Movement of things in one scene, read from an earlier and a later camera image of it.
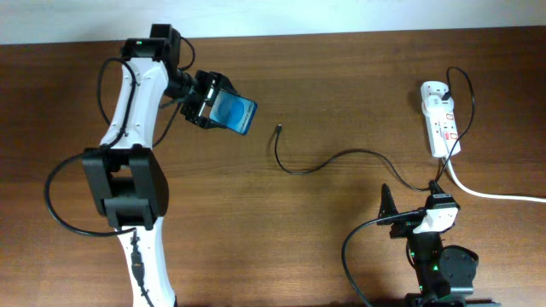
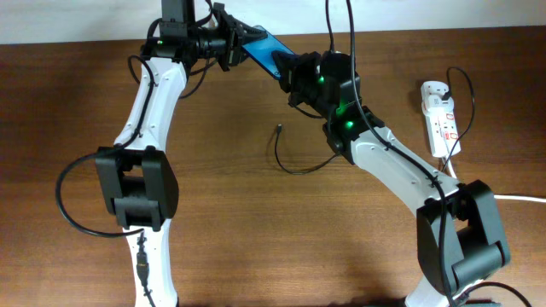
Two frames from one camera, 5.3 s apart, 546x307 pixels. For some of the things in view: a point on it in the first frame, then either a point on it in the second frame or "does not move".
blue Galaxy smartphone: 233,112 -> 262,49
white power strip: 441,127 does not move
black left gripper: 213,81 -> 235,36
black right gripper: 404,227 -> 295,67
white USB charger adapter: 437,101 does not move
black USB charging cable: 384,158 does not move
